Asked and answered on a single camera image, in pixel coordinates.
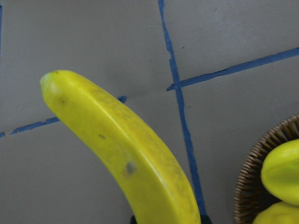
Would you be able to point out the yellow banana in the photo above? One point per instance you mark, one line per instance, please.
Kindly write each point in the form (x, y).
(278, 213)
(149, 175)

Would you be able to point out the brown wicker basket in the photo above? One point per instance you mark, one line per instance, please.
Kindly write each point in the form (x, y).
(251, 197)

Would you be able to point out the yellow starfruit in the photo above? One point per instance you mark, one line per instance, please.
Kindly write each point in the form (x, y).
(280, 172)

